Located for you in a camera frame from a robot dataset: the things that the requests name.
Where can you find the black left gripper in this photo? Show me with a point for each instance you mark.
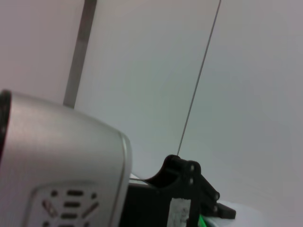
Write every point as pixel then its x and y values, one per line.
pixel 146 205

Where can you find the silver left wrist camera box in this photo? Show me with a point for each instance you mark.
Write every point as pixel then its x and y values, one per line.
pixel 59 153

